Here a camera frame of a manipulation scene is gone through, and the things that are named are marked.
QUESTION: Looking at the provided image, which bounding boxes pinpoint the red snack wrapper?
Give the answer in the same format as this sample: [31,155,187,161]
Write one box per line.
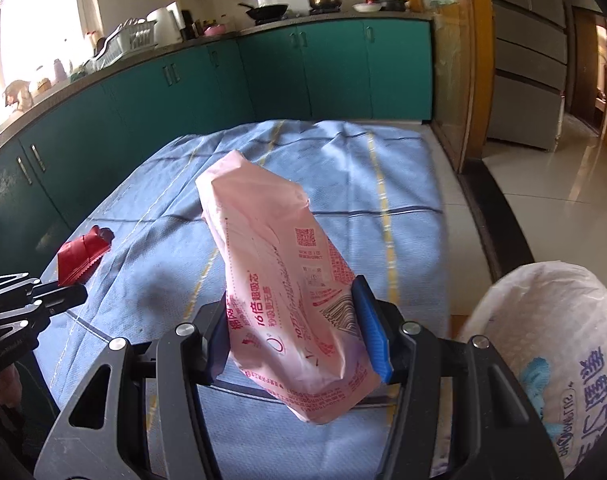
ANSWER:
[57,226,114,286]

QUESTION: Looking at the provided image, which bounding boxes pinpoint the pink plastic package bag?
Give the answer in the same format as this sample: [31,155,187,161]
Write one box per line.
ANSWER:
[196,151,381,424]

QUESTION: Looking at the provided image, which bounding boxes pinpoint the light blue dish cloth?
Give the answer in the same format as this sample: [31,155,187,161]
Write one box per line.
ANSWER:
[518,356,564,442]

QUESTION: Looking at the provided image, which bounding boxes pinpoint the green lower kitchen cabinets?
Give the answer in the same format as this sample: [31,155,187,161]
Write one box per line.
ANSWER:
[0,12,433,274]

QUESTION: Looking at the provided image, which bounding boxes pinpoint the white trash bag bin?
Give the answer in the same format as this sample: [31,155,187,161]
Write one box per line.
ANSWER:
[457,261,607,474]

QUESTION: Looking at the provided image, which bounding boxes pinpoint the blue checked tablecloth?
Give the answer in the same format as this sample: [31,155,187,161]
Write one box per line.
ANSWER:
[32,119,452,480]

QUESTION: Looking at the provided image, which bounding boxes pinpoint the white dish rack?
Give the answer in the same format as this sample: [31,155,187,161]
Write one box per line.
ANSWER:
[88,20,157,72]

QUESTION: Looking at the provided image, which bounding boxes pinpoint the white kettle appliance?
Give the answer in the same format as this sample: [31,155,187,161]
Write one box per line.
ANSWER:
[146,2,183,48]

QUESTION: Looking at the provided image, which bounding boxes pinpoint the pink small pot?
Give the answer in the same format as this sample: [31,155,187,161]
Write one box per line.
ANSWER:
[204,24,226,37]

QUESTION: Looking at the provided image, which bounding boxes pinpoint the grey multi-door refrigerator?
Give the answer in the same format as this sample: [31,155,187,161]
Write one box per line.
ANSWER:
[488,0,567,151]

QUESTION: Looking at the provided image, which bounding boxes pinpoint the black wok pan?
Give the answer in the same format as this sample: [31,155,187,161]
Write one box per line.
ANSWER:
[239,2,288,25]

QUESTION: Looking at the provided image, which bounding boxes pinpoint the wooden framed glass door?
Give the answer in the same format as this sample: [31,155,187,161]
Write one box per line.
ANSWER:
[410,0,495,174]

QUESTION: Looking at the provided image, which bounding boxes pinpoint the black small pot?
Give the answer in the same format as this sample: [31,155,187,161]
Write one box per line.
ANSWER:
[374,0,409,12]

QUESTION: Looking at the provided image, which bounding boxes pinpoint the white bowl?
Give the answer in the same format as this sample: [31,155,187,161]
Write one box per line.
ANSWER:
[352,2,383,13]

